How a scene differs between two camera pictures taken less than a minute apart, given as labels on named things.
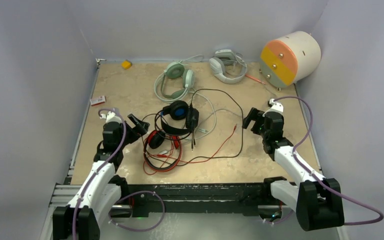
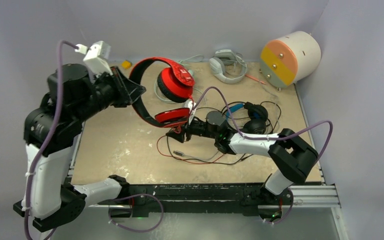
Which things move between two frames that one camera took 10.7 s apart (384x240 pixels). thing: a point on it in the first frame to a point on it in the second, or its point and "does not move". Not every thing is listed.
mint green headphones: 173,85 does not move
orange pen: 255,78 does not move
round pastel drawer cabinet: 290,59 does not move
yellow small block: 126,64 does not move
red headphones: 155,140 to 175,85
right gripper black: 254,113 to 185,128
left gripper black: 137,131 to 130,90
